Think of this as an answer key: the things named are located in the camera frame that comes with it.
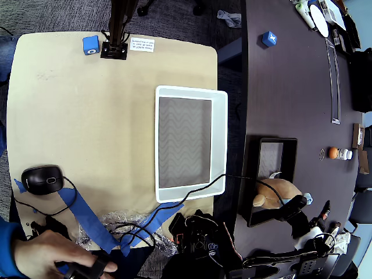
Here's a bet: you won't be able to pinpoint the black camera pole mount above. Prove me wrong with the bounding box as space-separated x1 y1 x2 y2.
100 0 137 60

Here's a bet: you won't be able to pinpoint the grey wavy pattern liner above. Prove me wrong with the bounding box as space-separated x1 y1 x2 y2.
159 96 212 188
252 142 284 223

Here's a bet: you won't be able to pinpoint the person's left forearm blue sleeve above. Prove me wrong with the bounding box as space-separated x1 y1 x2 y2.
0 217 30 279

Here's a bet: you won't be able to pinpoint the brown cardboard box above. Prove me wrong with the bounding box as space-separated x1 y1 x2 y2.
352 123 366 149

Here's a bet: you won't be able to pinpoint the blue cube with X mark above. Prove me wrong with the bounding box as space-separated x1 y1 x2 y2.
261 31 278 47

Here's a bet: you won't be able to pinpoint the tan plush toy blue feet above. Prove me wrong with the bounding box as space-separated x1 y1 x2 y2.
252 171 314 209

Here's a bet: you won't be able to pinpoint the white round disc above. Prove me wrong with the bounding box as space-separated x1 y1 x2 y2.
309 4 330 38

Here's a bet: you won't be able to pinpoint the dark office chair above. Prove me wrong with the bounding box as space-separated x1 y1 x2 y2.
347 170 372 233

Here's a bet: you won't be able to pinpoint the small blue tape piece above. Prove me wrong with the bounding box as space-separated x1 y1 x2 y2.
13 178 28 195

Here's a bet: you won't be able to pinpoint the black wrist webcam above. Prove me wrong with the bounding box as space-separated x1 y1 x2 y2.
277 195 308 222

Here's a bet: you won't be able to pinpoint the blue cube with O mark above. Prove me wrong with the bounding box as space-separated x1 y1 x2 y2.
82 35 100 56

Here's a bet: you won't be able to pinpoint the long blue tape strip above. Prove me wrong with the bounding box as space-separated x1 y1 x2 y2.
57 187 121 255

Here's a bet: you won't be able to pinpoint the white box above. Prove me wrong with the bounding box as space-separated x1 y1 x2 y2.
318 0 348 31

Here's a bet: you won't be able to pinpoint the blue jeans leg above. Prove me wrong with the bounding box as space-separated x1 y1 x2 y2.
0 34 19 85

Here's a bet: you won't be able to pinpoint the white food wrapper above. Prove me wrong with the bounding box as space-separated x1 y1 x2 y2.
328 222 341 253

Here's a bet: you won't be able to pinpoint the white printed paper label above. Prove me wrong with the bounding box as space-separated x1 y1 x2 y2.
130 37 155 53

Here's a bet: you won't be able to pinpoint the person's left hand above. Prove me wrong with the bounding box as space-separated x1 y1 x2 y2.
13 229 119 279

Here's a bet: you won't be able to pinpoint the white plastic bin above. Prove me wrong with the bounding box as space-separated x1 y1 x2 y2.
155 85 228 203

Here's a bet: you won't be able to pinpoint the silver cable slot frame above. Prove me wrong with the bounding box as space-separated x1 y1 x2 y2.
325 39 341 125

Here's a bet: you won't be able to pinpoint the dark laptop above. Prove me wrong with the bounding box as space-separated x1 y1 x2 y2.
319 252 341 279

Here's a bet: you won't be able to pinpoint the black computer mouse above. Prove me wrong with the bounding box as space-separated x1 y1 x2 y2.
21 164 65 196

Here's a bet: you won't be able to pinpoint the wide blue tape strip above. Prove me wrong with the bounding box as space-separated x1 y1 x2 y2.
119 202 185 257

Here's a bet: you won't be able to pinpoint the thin black mouse cable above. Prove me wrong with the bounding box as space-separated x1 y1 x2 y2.
13 175 78 216

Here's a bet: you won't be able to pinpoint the grey cloth rag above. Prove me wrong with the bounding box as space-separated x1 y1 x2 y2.
217 10 242 29

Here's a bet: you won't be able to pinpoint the black tray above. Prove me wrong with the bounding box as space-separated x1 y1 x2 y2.
238 135 299 228

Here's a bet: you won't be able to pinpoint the white tube green cap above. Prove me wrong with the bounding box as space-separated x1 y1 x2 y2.
295 1 317 29

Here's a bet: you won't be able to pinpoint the grey table base beam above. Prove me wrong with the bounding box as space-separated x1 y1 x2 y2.
217 37 244 65

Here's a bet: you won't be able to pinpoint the black webcam cable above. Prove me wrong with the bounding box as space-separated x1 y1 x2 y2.
109 173 287 248

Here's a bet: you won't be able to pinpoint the clear crumpled plastic wrap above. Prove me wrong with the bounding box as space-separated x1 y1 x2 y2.
71 209 180 256

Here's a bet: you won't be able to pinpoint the crumpled white tissue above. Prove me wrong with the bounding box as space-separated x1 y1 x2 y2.
332 231 353 256

